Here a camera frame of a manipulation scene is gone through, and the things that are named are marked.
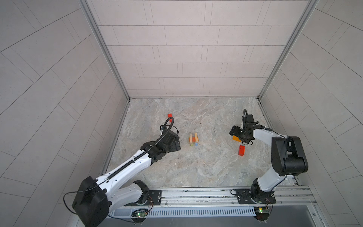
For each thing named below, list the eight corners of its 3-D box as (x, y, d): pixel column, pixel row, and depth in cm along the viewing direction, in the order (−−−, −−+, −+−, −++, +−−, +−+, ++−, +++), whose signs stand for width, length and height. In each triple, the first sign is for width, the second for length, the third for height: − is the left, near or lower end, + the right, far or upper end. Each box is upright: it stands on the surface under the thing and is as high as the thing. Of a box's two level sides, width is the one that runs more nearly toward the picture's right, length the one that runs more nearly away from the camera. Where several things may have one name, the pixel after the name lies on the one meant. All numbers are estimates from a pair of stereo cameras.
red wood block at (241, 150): (238, 155, 88) (239, 153, 86) (238, 146, 91) (240, 144, 89) (243, 156, 87) (244, 154, 85) (244, 148, 91) (245, 146, 89)
